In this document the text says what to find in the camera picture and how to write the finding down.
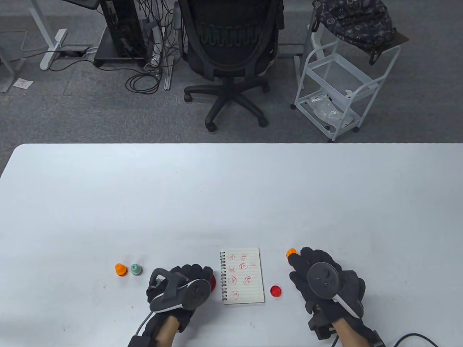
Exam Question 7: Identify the bundle of black cables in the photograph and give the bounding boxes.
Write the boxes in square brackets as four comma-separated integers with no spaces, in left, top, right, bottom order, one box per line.
[125,0,178,95]

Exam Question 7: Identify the black white hand controller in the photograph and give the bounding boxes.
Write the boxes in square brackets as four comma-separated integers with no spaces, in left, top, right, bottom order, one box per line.
[307,263,364,319]
[146,268,212,313]

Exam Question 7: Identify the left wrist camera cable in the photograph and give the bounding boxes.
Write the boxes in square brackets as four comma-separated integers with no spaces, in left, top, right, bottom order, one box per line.
[135,312,154,337]

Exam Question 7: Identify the black white left hand controller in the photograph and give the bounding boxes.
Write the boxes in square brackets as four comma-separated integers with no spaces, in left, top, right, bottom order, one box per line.
[146,268,212,313]

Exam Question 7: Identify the person's left hand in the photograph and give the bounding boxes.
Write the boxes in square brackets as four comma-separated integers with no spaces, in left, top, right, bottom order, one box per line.
[146,265,214,334]

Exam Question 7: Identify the black computer tower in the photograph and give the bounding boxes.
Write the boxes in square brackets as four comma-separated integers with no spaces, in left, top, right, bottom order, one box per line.
[99,0,147,58]

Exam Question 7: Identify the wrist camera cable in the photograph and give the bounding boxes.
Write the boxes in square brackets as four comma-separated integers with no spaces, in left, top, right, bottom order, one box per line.
[392,333,440,347]
[135,312,154,337]

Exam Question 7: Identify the slim white desk leg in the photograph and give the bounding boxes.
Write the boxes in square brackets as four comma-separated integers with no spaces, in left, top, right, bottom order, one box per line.
[150,18,175,91]

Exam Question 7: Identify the grey desk leg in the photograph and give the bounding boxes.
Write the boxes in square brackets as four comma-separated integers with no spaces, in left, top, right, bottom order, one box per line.
[0,54,27,94]

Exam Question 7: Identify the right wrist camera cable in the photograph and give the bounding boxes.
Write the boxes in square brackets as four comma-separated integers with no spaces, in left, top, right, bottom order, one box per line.
[392,333,440,347]

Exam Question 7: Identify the white metal trolley cart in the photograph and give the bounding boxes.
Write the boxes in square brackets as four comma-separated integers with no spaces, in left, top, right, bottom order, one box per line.
[290,5,402,142]

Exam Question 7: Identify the grey floor outlet cover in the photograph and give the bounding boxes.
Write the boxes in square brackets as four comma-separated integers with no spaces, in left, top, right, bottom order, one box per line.
[278,43,302,57]

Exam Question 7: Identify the clear plastic bag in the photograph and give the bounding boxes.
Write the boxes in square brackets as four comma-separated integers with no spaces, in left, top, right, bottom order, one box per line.
[307,92,353,125]

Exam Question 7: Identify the black computer stand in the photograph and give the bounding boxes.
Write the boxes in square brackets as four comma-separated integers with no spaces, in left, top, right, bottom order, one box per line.
[93,25,154,68]

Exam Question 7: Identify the person's right hand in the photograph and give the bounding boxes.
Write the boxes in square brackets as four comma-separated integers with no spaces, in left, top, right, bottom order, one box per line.
[288,247,366,324]

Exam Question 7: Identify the black patterned bag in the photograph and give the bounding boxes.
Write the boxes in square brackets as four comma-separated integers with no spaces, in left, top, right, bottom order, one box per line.
[312,0,396,65]

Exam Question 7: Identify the spiral lined notebook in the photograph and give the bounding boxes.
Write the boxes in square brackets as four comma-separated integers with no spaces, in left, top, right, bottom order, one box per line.
[219,247,266,305]

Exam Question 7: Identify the black white right hand controller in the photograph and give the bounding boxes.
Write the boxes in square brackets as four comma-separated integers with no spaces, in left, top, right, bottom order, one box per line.
[307,263,364,319]

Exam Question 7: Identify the dark brown flat board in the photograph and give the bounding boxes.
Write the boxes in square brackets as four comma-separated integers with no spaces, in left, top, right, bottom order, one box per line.
[365,29,410,55]

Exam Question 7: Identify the black power strip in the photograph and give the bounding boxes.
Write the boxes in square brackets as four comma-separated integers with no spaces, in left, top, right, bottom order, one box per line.
[62,45,91,57]

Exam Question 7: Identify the white T-shaped desk leg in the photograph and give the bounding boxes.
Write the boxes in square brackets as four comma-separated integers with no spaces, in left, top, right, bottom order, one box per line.
[30,0,68,70]

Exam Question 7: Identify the person's left forearm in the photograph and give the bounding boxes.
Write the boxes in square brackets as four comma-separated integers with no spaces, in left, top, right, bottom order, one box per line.
[156,314,179,347]

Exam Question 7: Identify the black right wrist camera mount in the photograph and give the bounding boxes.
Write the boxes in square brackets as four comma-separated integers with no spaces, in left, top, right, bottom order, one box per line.
[307,307,386,347]

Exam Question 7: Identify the black mesh office chair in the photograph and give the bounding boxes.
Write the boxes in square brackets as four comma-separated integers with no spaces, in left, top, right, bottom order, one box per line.
[174,0,286,132]

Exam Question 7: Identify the person's right forearm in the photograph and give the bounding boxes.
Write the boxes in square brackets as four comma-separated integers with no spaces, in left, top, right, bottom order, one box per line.
[331,318,362,347]

